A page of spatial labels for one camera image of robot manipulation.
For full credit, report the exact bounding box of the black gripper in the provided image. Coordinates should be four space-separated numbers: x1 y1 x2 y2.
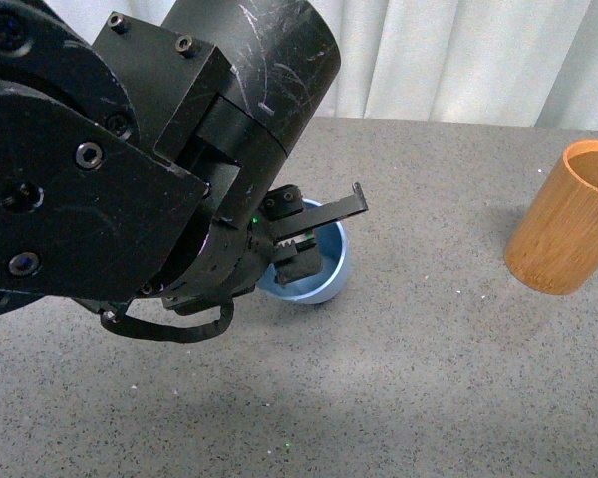
162 182 368 315

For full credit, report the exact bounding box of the bamboo chopstick holder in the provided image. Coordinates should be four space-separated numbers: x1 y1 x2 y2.
504 139 598 295

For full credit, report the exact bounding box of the white pleated curtain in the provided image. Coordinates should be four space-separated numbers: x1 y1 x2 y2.
44 0 598 132

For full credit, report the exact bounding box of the blue plastic cup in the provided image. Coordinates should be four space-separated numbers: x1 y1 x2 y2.
256 222 351 305

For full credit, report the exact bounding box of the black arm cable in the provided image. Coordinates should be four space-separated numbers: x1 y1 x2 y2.
99 297 236 345

